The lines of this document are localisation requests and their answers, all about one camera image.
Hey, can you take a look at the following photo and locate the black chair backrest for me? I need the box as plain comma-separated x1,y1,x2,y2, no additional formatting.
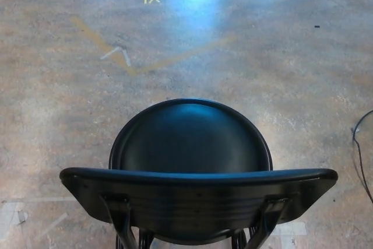
59,167,339,246

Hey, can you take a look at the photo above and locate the thin black floor cable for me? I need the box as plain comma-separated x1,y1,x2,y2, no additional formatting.
351,108,373,206

